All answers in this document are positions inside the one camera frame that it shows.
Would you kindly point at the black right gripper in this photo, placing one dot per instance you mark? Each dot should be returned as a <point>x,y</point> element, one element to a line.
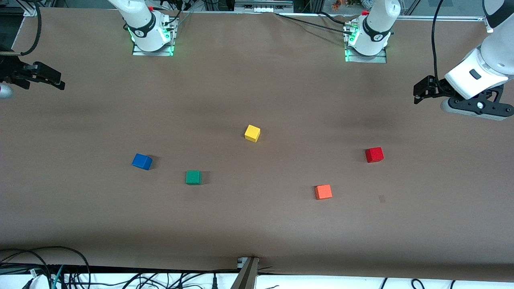
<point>12,71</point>

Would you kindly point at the red wooden cube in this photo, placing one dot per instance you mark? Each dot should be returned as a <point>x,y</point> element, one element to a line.
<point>374,155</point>

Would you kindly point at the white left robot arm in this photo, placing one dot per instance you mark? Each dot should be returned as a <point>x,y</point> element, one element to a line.
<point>377,20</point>

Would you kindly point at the blue wooden cube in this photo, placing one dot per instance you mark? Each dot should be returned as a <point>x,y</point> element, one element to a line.
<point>141,161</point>

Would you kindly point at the orange wooden cube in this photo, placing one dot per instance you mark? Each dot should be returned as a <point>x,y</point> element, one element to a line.
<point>323,192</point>

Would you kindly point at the yellow wooden cube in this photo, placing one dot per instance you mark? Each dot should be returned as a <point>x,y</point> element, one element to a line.
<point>252,133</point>

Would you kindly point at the grey metal rack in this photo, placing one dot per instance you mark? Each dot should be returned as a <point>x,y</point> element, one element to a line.
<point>263,6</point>

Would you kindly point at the green wooden cube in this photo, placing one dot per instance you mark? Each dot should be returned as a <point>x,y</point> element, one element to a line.
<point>193,177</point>

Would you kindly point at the silver frame corner bracket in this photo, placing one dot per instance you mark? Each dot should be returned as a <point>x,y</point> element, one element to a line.
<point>31,11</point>
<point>488,25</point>

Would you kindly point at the grey aluminium mount profile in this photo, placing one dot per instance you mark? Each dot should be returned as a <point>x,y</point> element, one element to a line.
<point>245,277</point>

